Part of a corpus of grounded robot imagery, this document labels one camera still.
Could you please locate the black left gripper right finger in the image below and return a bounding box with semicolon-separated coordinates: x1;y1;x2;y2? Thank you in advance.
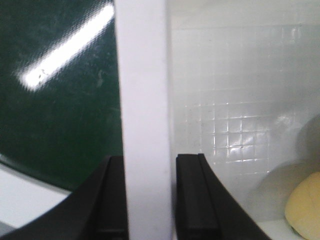
175;153;269;240

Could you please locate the cream plush ball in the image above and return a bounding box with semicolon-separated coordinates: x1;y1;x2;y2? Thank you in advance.
284;172;320;240

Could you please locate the white plastic tote box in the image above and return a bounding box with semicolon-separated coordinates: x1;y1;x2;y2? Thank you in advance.
114;0;320;240

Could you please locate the white outer conveyor rim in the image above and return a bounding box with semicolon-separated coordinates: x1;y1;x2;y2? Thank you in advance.
0;163;70;235

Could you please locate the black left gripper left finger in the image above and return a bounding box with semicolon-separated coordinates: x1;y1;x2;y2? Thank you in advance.
1;156;129;240

